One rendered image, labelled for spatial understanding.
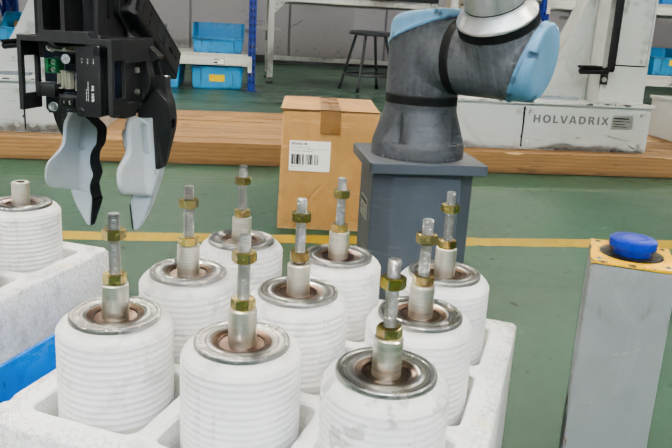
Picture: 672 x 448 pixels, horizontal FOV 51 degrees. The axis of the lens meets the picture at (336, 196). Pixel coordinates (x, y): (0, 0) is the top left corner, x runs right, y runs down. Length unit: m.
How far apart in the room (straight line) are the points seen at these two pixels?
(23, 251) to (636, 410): 0.72
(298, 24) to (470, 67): 7.88
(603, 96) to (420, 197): 1.90
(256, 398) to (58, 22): 0.30
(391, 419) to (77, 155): 0.31
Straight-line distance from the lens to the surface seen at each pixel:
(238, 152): 2.48
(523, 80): 1.01
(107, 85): 0.52
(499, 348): 0.77
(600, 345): 0.68
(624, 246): 0.66
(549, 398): 1.08
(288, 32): 8.88
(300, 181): 1.72
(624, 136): 2.93
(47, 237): 0.97
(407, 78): 1.10
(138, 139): 0.56
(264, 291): 0.66
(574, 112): 2.81
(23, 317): 0.91
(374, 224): 1.11
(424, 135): 1.09
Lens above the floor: 0.50
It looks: 14 degrees down
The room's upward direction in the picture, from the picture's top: 3 degrees clockwise
